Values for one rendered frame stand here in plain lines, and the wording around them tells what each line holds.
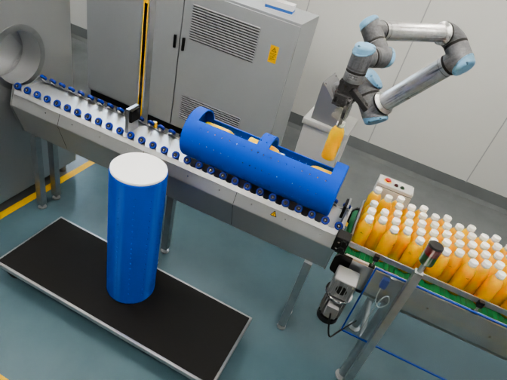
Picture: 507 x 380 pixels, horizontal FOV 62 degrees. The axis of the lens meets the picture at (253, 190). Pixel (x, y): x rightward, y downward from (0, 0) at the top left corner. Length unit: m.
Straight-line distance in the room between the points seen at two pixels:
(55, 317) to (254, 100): 2.38
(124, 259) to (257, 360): 1.01
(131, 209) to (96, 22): 2.90
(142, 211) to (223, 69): 2.14
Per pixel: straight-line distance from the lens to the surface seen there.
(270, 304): 2.98
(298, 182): 2.09
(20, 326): 2.82
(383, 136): 5.06
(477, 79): 4.81
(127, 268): 2.41
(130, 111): 2.54
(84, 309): 2.64
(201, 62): 4.06
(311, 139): 2.89
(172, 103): 4.38
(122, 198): 2.09
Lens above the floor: 2.26
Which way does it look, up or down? 35 degrees down
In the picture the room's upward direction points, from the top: 15 degrees clockwise
